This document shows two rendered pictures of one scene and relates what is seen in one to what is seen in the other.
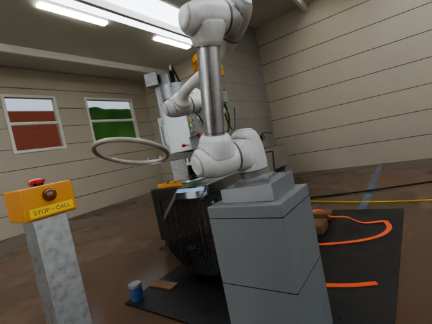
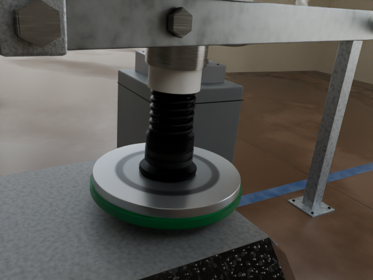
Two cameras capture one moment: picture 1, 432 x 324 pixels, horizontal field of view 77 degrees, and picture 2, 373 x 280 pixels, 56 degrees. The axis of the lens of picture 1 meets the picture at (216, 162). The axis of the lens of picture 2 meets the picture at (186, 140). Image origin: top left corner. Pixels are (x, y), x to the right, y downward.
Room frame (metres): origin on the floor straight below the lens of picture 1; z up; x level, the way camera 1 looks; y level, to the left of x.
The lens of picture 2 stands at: (2.77, 0.41, 1.08)
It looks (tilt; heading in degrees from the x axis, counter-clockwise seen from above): 21 degrees down; 201
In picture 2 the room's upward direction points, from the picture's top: 5 degrees clockwise
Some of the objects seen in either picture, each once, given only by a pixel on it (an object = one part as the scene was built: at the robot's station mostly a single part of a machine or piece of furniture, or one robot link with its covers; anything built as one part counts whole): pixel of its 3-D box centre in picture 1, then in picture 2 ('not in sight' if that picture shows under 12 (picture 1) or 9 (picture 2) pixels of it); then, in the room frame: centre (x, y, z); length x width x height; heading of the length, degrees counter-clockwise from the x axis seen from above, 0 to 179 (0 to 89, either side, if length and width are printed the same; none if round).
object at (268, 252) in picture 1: (272, 267); (171, 161); (1.40, -0.19, 0.40); 0.50 x 0.50 x 0.80; 54
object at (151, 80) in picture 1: (153, 80); not in sight; (3.22, 0.53, 2.00); 0.20 x 0.18 x 0.15; 53
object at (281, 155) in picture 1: (266, 168); not in sight; (5.91, -1.06, 0.43); 1.30 x 0.62 x 0.86; 144
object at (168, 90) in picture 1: (197, 98); not in sight; (2.66, 0.06, 1.60); 0.96 x 0.25 x 0.17; 152
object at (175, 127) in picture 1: (188, 128); not in sight; (2.42, 0.18, 1.30); 0.36 x 0.22 x 0.45; 152
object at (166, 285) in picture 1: (163, 285); not in sight; (2.26, 0.65, 0.02); 0.25 x 0.10 x 0.01; 57
